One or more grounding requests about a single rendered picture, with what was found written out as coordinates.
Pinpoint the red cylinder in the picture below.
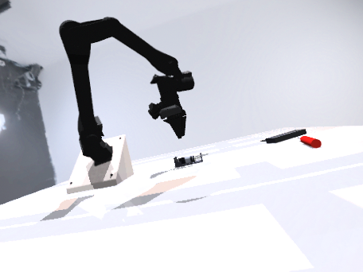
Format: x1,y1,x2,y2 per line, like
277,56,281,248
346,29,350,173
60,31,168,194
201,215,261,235
298,136,322,149

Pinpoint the black rectangular bar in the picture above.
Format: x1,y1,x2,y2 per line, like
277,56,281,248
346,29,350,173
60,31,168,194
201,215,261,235
265,129,306,144

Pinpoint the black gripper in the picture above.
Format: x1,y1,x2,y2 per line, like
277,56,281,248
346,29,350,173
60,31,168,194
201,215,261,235
159,91,186,139

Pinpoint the black and silver battery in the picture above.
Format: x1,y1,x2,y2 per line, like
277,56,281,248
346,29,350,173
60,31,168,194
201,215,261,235
177,155,195,164

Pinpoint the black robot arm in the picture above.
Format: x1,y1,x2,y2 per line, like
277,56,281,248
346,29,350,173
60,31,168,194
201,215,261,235
59,17,195,166

